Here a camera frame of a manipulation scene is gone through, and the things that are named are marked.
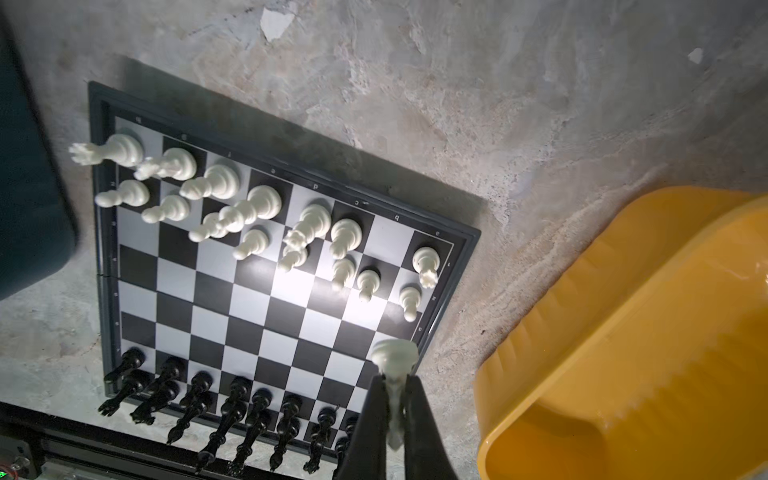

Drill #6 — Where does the white chess pieces group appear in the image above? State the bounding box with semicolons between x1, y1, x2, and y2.
67;133;442;323

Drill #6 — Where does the yellow plastic tray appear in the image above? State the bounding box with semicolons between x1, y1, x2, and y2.
474;186;767;479

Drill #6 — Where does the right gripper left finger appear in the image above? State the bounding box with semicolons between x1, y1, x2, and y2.
335;375;389;480

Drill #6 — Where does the teal plastic bin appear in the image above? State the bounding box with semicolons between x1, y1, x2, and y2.
1;25;77;299

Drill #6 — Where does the black chess pieces group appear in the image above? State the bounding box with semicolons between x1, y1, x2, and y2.
98;348;337;477

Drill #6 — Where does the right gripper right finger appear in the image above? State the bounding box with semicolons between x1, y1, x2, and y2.
403;376;458;480

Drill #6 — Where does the black white chessboard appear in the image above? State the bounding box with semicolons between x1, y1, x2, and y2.
88;83;480;463

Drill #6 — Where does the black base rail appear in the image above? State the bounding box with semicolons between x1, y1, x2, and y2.
0;400;301;480

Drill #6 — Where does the white chess piece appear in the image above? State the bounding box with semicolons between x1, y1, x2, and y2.
371;339;419;451

